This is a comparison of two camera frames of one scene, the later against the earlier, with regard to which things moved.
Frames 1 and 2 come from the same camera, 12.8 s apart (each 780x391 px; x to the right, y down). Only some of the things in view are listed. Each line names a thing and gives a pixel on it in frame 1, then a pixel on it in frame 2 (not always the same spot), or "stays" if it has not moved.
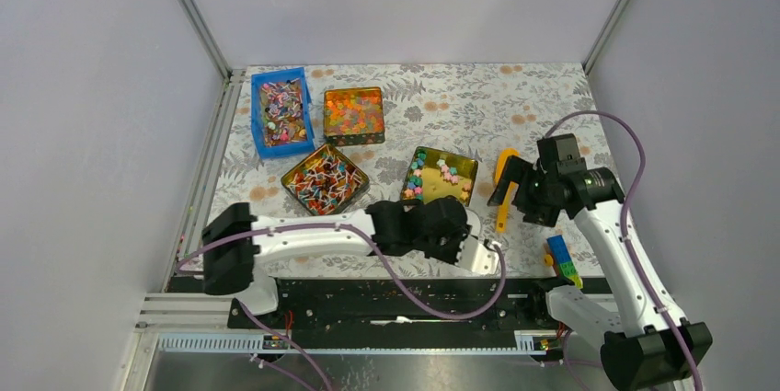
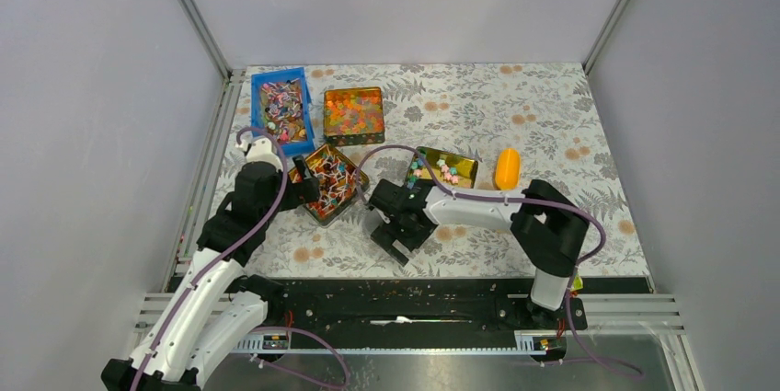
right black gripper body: (533, 196) -> (386, 235)
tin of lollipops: (325, 181) stays
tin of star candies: (431, 175) stays
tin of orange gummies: (353, 116) stays
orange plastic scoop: (502, 155) stays
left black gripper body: (447, 249) -> (295, 194)
